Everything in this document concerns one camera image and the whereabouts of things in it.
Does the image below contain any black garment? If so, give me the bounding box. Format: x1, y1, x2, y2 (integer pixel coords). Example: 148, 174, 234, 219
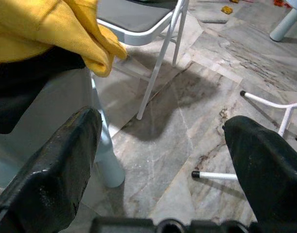
0, 46, 87, 135

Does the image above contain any white metal folding chair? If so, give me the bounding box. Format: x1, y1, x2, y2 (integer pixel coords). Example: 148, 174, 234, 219
96, 0, 189, 121

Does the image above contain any light grey folding table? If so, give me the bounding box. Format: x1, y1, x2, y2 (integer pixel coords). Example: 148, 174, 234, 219
191, 90, 297, 182

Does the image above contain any yellow garment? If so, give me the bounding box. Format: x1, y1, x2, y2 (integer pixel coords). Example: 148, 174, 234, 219
0, 0, 128, 78

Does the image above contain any pale plastic stool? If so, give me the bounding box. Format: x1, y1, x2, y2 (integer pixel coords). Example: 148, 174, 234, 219
269, 0, 297, 42
0, 77, 126, 189

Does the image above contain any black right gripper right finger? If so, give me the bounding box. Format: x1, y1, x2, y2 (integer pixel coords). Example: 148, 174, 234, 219
223, 116, 297, 226

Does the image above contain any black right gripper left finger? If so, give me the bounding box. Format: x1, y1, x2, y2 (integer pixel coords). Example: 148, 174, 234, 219
0, 108, 103, 233

